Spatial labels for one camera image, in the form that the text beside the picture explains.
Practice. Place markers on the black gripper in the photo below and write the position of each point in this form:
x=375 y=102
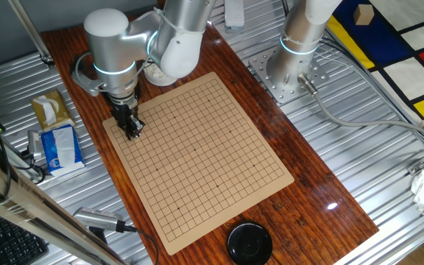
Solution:
x=125 y=112

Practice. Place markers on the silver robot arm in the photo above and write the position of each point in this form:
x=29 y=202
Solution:
x=123 y=48

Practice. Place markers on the beige go board mat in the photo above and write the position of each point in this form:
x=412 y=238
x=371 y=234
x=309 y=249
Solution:
x=197 y=162

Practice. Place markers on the white bowl of white stones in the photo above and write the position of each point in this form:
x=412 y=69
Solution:
x=157 y=78

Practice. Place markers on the blue tissue pack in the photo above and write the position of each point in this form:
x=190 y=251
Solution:
x=63 y=154

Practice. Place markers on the gold tissue pack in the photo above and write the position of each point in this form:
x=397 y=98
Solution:
x=59 y=106

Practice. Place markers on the white gray adapter box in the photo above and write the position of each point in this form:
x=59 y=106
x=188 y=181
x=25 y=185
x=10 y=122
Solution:
x=34 y=141

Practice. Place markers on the gray stand pole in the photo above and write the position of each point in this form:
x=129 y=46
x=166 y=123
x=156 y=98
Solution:
x=31 y=33

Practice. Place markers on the white power strip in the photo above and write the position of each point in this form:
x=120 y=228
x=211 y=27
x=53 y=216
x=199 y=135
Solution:
x=234 y=14

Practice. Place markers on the black bowl lid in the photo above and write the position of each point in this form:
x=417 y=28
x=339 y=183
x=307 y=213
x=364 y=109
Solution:
x=249 y=244

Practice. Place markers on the black keyboard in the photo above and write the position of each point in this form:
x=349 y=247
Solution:
x=9 y=243

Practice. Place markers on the wooden cube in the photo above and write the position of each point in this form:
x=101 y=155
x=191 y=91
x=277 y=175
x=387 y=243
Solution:
x=363 y=14

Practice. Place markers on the colourful block pattern mat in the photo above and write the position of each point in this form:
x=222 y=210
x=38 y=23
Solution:
x=410 y=73

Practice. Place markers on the silver camera on stand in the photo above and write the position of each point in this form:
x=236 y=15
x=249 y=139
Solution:
x=98 y=219

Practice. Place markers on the aluminium frame bar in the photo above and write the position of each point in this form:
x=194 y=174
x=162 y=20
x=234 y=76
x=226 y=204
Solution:
x=31 y=213

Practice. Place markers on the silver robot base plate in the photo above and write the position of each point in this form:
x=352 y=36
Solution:
x=271 y=84

